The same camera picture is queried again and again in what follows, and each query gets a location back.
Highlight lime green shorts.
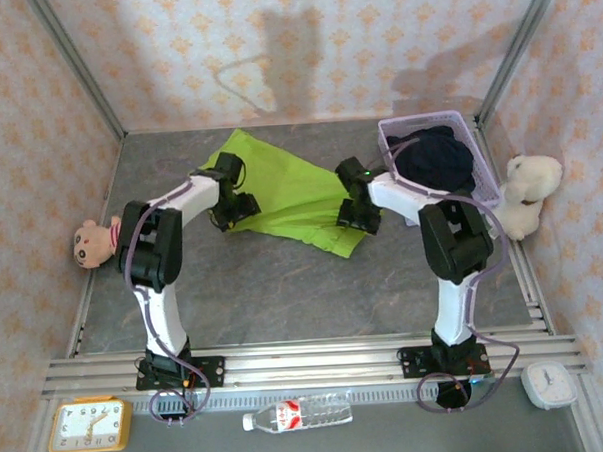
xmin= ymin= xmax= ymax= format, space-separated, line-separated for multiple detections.
xmin=196 ymin=122 xmax=384 ymax=265

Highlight lilac plastic basket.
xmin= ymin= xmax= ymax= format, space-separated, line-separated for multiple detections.
xmin=377 ymin=107 xmax=503 ymax=216

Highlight navy blue shirt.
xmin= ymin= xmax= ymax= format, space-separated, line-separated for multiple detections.
xmin=385 ymin=123 xmax=477 ymax=196

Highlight cartoon boy plush doll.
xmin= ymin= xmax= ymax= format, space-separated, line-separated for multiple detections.
xmin=71 ymin=215 xmax=125 ymax=271

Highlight white plush bear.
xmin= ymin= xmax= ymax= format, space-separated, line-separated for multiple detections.
xmin=481 ymin=153 xmax=567 ymax=243

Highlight clear plastic water bottle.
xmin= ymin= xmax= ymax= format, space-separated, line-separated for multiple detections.
xmin=240 ymin=391 xmax=355 ymax=435

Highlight white alarm clock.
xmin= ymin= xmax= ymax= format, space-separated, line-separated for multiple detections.
xmin=520 ymin=359 xmax=580 ymax=412

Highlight yellow alarm clock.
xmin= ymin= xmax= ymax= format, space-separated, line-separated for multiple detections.
xmin=46 ymin=395 xmax=135 ymax=452

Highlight aluminium frame post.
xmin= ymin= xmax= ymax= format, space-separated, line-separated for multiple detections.
xmin=23 ymin=0 xmax=128 ymax=145
xmin=471 ymin=0 xmax=572 ymax=124

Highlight aluminium mounting rail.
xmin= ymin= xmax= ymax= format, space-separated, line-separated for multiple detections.
xmin=40 ymin=329 xmax=587 ymax=398

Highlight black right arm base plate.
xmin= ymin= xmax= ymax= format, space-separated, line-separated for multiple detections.
xmin=396 ymin=342 xmax=492 ymax=381

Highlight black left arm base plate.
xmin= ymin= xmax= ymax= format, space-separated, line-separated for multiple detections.
xmin=134 ymin=353 xmax=227 ymax=392

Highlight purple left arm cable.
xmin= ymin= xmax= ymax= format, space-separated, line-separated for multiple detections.
xmin=117 ymin=157 xmax=214 ymax=430

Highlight grey slotted cable duct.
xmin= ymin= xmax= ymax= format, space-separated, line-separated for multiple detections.
xmin=128 ymin=382 xmax=440 ymax=418

